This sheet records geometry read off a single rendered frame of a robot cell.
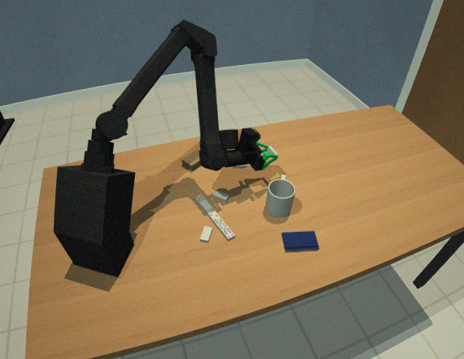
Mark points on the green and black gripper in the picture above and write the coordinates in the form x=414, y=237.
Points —
x=260, y=162

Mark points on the white domino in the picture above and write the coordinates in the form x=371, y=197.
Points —
x=217, y=221
x=201, y=200
x=226, y=231
x=205, y=236
x=209, y=210

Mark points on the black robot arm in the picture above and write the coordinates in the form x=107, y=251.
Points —
x=216, y=143

